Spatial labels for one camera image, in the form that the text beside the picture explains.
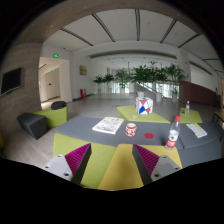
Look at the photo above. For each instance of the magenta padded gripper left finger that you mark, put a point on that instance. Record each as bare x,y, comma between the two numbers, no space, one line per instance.
71,166

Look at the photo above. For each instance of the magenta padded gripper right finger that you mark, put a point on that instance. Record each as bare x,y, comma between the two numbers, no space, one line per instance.
151,166

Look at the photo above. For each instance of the clear water bottle red cap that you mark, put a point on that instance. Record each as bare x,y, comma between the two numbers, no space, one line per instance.
173,134

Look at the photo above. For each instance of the small distant water bottle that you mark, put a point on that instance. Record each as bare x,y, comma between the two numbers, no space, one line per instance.
187,108

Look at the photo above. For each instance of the red round coaster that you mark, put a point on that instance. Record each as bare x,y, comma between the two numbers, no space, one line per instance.
149,135

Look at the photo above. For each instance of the grey and green low table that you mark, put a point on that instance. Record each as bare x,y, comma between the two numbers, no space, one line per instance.
111,165

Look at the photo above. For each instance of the red and white mug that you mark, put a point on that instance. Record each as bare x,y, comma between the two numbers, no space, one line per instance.
131,129

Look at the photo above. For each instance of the green armchair with black cushion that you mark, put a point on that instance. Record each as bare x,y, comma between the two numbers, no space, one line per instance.
56,115

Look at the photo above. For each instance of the open magazine on table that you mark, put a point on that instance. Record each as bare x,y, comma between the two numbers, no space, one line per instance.
108,125

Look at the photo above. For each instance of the green far low table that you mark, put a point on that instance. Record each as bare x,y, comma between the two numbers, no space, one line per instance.
129,113

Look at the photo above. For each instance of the yellow booklet on table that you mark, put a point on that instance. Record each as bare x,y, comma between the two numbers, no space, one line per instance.
197,130

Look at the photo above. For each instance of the red blue white geometric box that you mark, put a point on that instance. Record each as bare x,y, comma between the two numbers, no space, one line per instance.
144,105

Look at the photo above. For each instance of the green square side table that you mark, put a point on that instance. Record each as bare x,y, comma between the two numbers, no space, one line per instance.
192,117

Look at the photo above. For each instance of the red fire extinguisher box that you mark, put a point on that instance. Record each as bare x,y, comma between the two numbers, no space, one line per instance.
83,93

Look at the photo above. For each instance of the potted plant left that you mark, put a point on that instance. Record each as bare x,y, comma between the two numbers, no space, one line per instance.
99,80

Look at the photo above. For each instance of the large potted plant centre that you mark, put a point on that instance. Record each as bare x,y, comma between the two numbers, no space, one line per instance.
142,75

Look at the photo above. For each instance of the potted plant right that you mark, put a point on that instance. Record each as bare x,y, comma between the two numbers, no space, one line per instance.
175,76

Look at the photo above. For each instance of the framed wall picture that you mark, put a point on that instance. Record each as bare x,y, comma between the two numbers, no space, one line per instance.
83,70

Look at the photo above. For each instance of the wall mounted black television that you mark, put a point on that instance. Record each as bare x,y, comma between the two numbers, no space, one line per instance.
11,80

